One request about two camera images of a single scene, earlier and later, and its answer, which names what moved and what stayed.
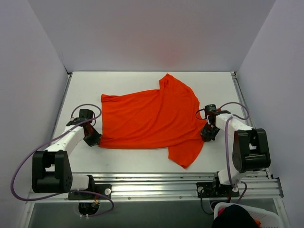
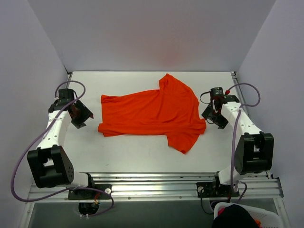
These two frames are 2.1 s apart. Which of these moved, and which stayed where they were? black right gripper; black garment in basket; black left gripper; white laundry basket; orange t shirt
Moved: black left gripper; black right gripper; orange t shirt
Stayed: black garment in basket; white laundry basket
